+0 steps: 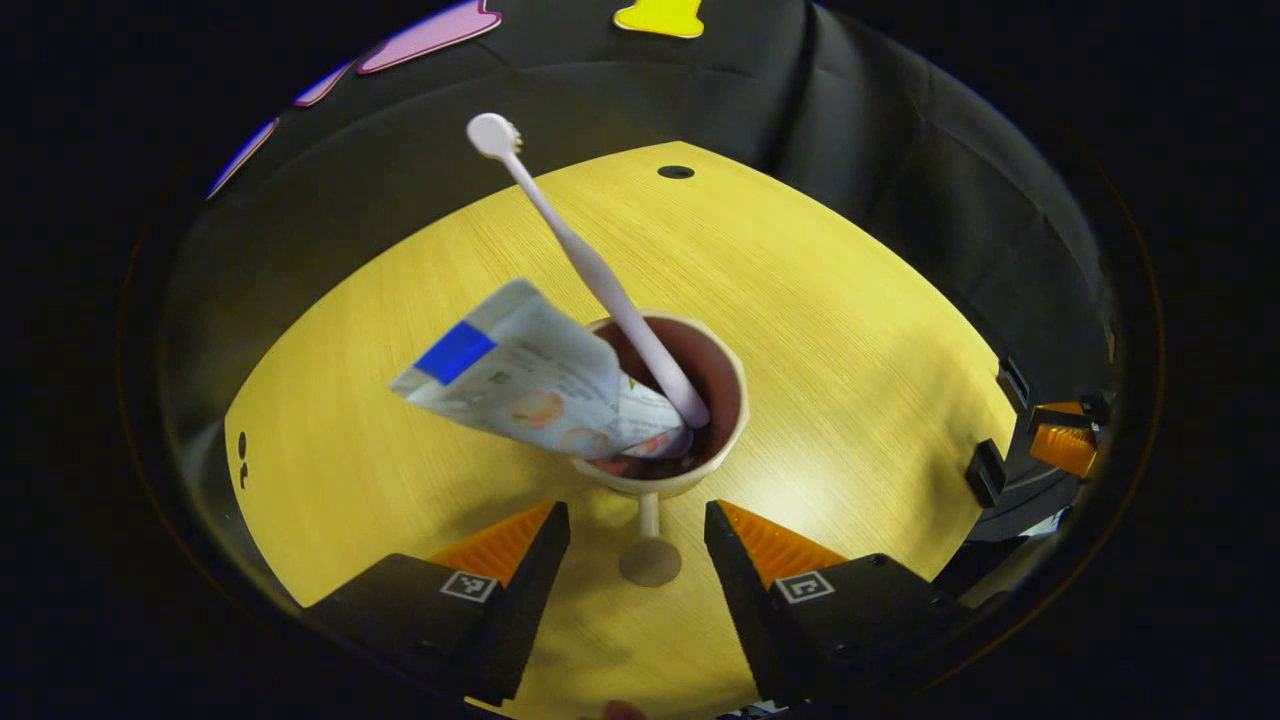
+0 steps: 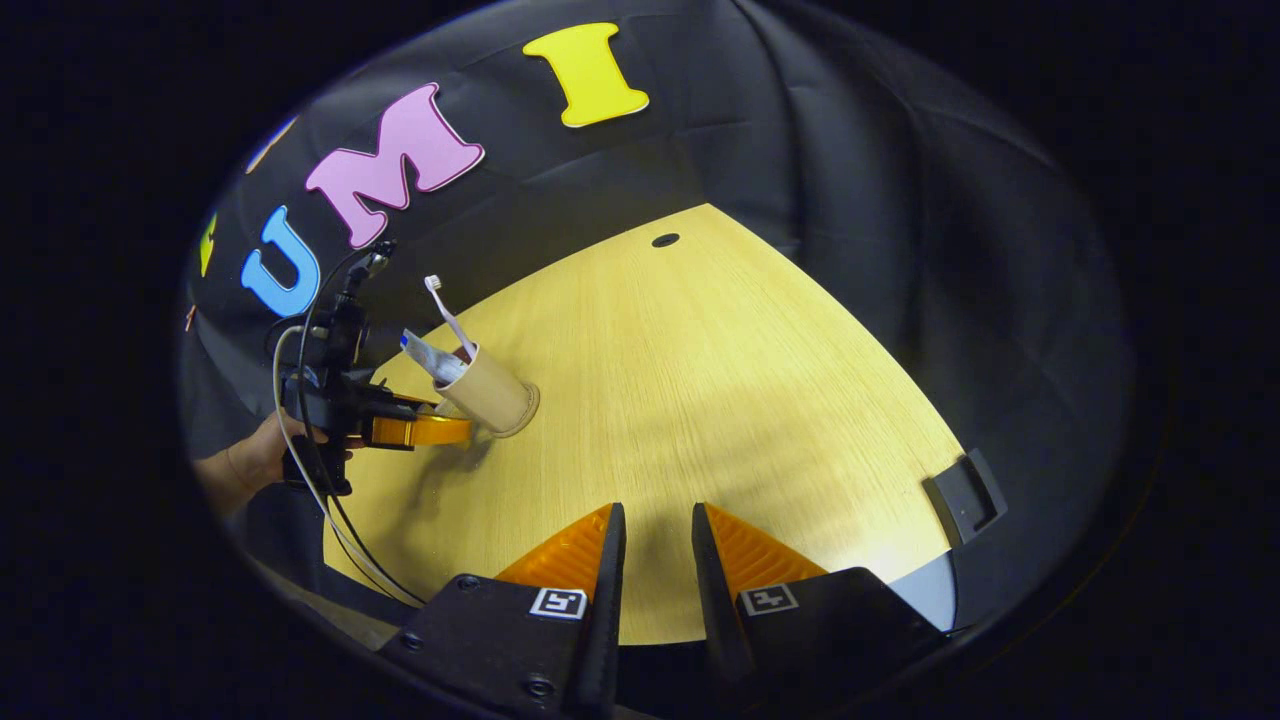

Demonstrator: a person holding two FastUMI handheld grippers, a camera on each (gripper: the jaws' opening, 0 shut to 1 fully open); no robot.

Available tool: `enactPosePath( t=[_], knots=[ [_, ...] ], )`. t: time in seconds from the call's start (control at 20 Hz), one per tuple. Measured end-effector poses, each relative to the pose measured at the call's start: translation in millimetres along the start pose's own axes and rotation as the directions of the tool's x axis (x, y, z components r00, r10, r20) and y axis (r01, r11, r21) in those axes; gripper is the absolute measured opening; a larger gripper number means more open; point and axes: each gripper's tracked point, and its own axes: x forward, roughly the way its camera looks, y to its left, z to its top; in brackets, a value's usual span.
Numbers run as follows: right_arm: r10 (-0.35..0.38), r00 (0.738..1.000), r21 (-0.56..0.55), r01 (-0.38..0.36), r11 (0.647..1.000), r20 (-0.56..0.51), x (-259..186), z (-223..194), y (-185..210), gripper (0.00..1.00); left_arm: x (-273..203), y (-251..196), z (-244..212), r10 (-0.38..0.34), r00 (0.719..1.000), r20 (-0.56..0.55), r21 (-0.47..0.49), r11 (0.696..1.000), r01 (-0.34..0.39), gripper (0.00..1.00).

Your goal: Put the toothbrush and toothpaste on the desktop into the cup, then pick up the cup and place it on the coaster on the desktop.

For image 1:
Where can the white toothpaste tube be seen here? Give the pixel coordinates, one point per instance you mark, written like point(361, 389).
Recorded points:
point(530, 380)

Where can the black desk edge clamp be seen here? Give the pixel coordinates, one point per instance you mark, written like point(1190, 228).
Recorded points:
point(1012, 380)
point(985, 472)

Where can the black backdrop cloth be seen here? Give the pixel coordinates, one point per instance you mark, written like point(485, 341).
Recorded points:
point(900, 150)

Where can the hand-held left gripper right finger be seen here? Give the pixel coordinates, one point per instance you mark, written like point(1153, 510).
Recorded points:
point(750, 610)

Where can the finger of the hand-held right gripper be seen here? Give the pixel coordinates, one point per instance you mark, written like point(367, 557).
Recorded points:
point(1070, 411)
point(1065, 450)

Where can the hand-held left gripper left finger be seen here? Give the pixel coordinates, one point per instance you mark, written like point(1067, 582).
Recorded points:
point(525, 610)

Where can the wooden desktop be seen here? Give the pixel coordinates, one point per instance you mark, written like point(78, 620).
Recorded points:
point(850, 320)

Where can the white toothbrush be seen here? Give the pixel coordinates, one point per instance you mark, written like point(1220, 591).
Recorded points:
point(600, 275)

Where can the beige cup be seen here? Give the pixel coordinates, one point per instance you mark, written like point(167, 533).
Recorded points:
point(725, 400)

